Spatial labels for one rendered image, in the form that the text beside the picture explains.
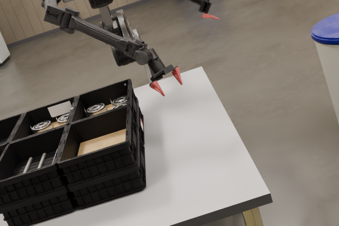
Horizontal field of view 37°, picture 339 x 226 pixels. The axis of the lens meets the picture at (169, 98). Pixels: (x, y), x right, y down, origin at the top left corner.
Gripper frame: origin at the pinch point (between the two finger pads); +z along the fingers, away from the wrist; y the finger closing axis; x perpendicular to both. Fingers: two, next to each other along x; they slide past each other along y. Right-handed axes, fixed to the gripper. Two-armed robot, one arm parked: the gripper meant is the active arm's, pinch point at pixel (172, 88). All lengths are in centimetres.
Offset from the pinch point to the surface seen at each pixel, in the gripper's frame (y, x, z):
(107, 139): -32.4, 19.6, 2.3
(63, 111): -36, 64, -26
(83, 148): -43.2, 21.9, -0.2
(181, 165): -15.8, -1.0, 29.5
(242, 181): -8, -30, 45
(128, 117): -22.4, 3.9, 0.2
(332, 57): 112, 51, 32
